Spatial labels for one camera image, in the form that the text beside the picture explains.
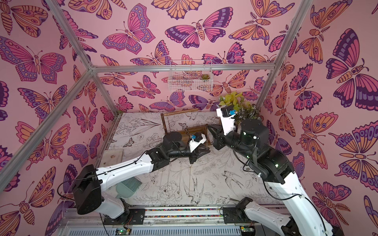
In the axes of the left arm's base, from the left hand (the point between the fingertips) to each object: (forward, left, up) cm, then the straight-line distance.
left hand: (210, 149), depth 69 cm
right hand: (+1, +1, +17) cm, 17 cm away
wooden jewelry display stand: (+29, +13, -24) cm, 40 cm away
